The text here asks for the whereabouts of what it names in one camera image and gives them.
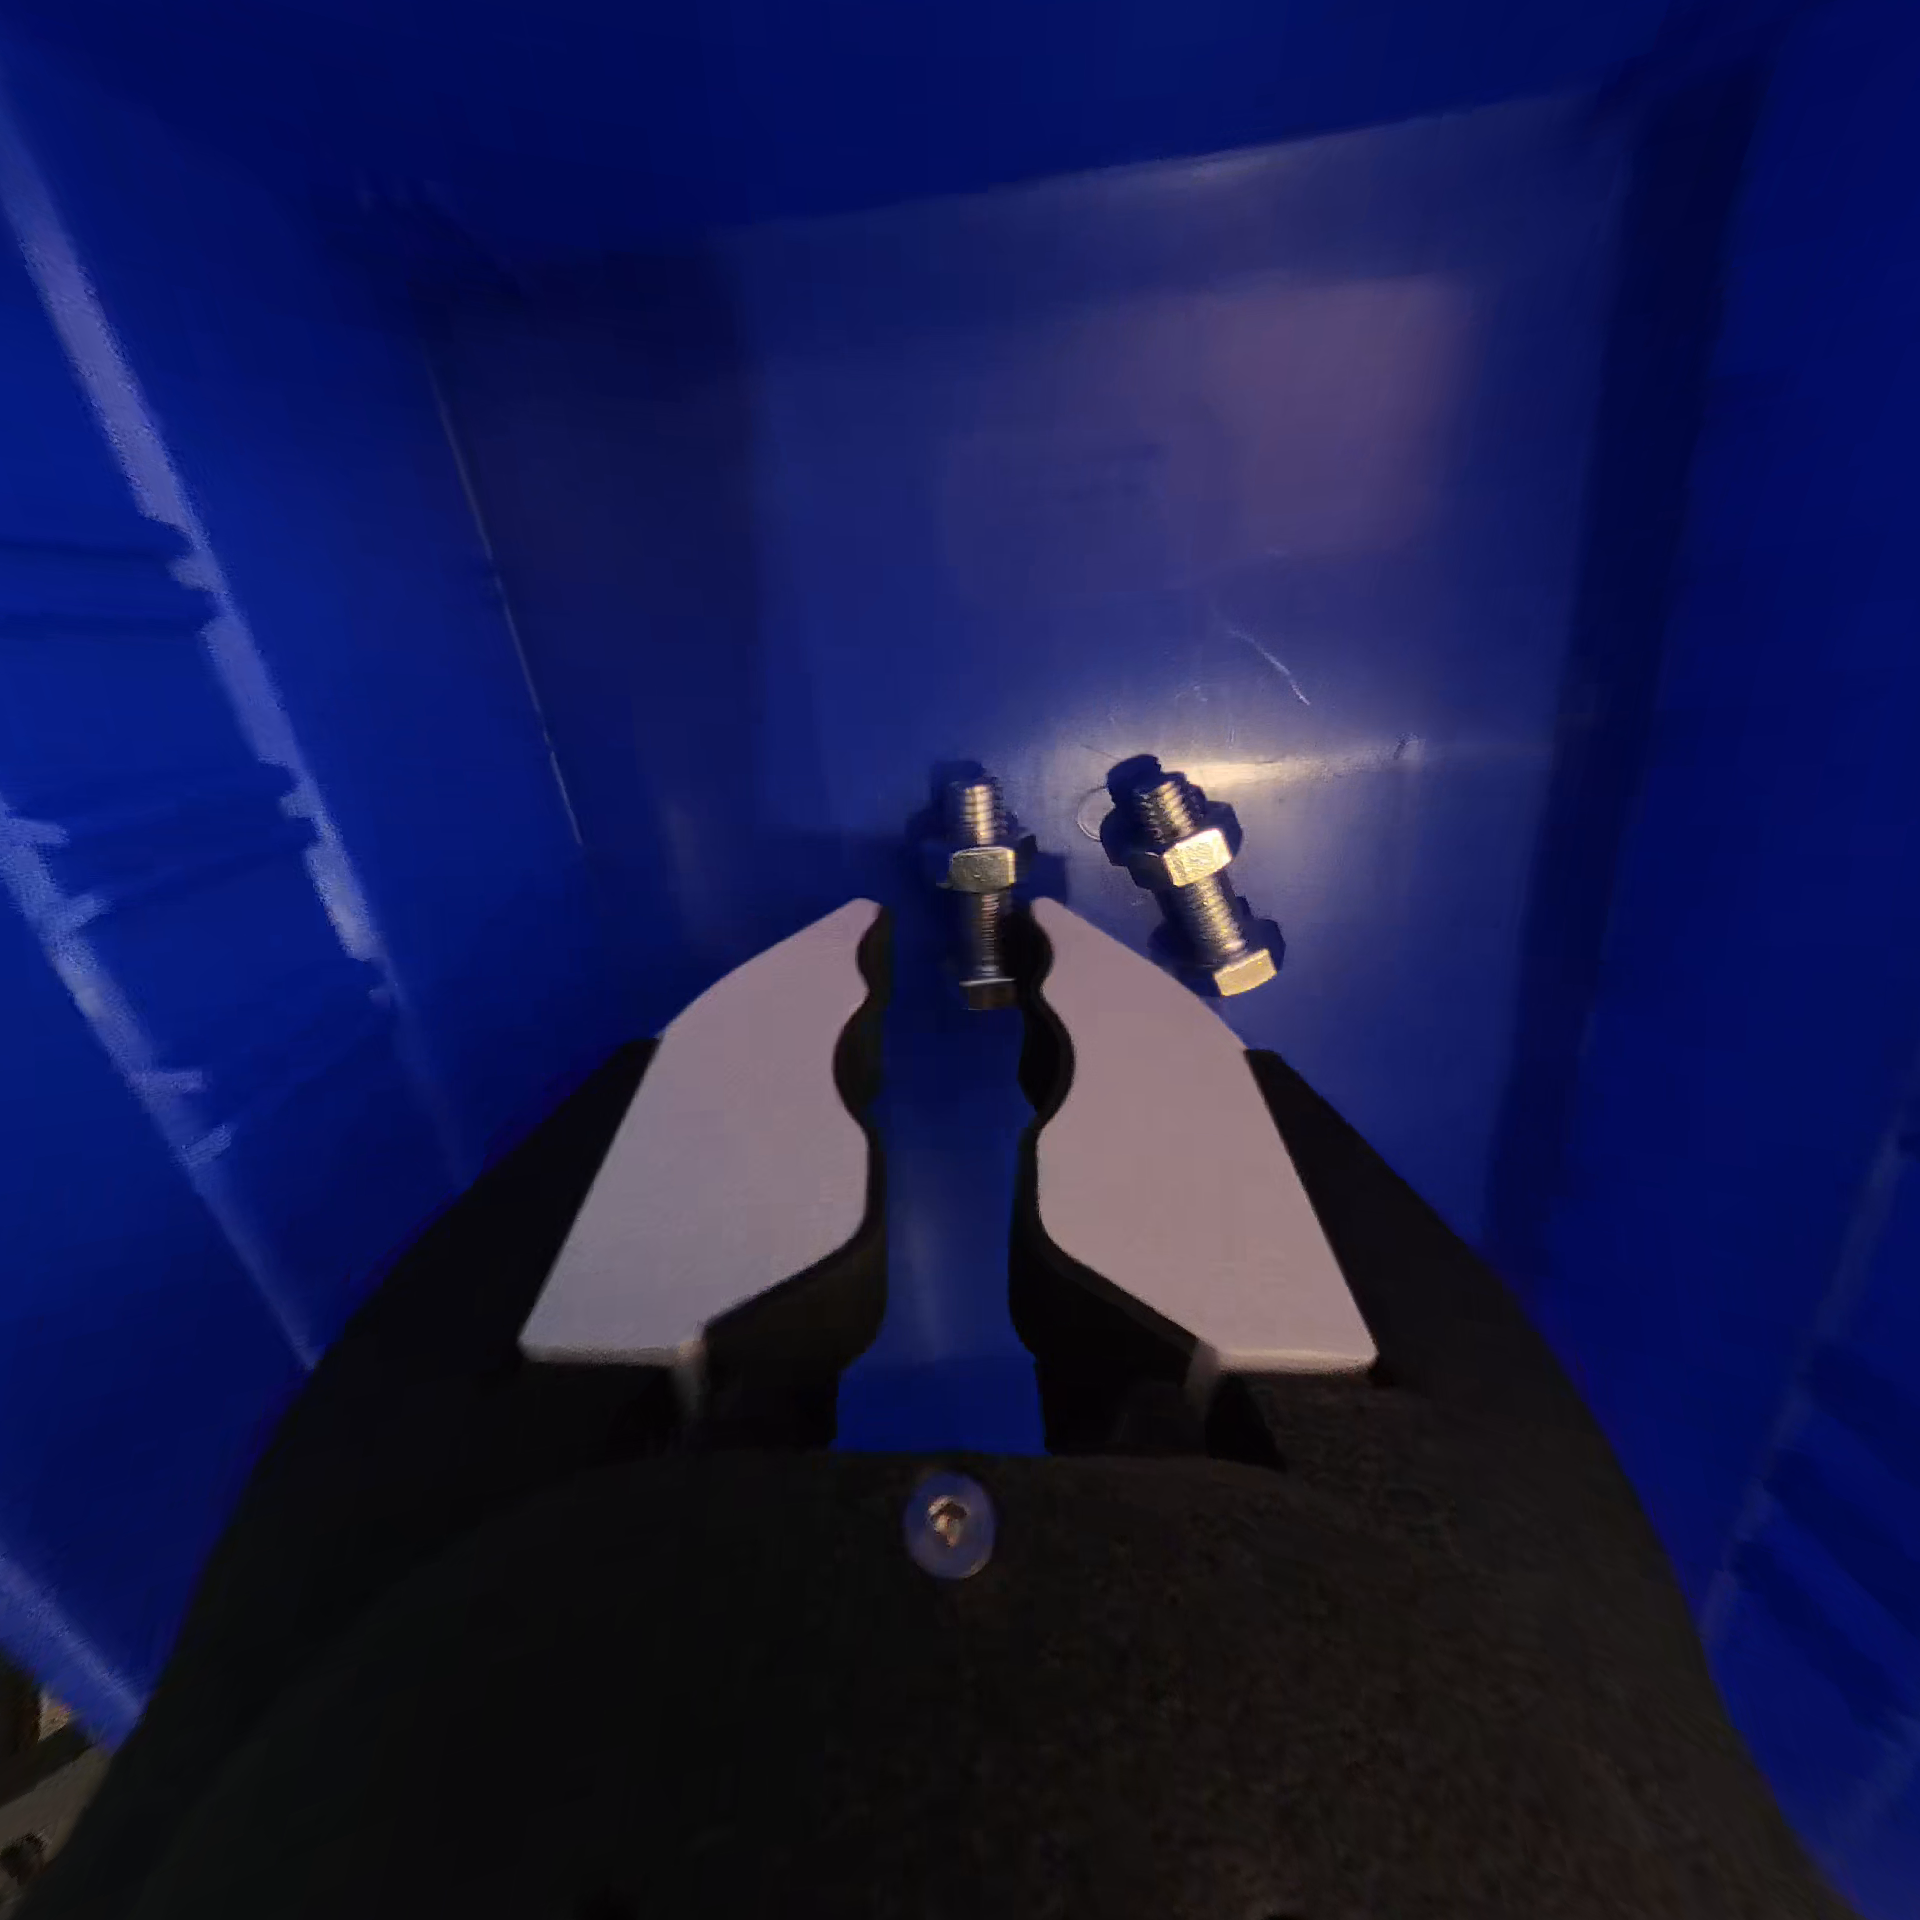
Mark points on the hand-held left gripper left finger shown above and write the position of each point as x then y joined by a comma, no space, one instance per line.
720,1171

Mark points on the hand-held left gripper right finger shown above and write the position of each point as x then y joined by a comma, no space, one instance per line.
1184,1186

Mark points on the steel hex bolt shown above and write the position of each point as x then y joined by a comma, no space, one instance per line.
984,939
1212,923

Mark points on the blue divided plastic bin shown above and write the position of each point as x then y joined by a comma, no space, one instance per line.
1049,452

